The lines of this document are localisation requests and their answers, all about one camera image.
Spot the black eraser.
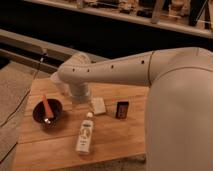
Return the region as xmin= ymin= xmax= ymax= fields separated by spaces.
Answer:
xmin=115 ymin=102 xmax=129 ymax=119

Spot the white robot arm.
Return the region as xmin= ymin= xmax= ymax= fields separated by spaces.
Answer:
xmin=58 ymin=47 xmax=213 ymax=171

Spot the white sponge block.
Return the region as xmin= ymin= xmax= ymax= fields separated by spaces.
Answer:
xmin=91 ymin=97 xmax=106 ymax=115

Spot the white plastic bottle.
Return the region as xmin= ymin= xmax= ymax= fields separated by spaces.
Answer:
xmin=76 ymin=112 xmax=94 ymax=154

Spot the wooden board table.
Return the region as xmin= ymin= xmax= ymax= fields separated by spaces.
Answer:
xmin=12 ymin=78 xmax=148 ymax=171

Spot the dark red bowl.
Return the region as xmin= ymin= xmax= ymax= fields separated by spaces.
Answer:
xmin=33 ymin=99 xmax=62 ymax=126

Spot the orange handled utensil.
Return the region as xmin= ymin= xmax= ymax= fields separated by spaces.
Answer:
xmin=42 ymin=95 xmax=54 ymax=124

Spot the black cable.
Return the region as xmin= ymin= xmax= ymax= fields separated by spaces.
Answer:
xmin=0 ymin=50 xmax=48 ymax=128

